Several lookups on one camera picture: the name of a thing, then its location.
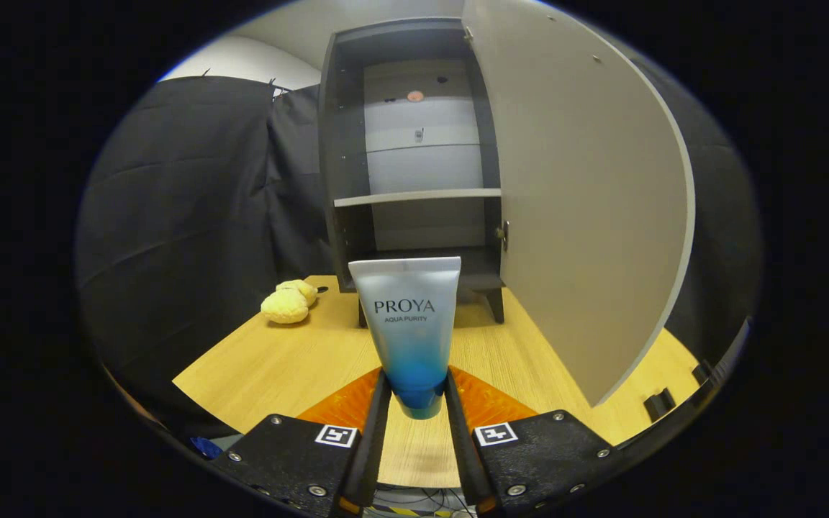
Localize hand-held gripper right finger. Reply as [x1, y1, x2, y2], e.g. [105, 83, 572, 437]
[444, 365, 629, 517]

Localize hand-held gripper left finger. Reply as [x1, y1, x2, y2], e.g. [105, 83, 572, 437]
[208, 367, 393, 518]

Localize blue and white cosmetic tube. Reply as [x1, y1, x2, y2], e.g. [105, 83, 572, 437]
[348, 257, 462, 420]

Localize beige cabinet door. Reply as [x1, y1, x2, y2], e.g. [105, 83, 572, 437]
[461, 0, 696, 407]

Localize yellow plush toy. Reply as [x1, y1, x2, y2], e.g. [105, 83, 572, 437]
[261, 279, 318, 324]

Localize blue cloth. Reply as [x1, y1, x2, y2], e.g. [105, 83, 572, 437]
[190, 436, 225, 461]

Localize grey cabinet shelf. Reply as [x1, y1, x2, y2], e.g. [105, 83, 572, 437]
[333, 188, 502, 209]

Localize black cable bundle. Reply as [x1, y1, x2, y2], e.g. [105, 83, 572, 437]
[368, 486, 476, 518]

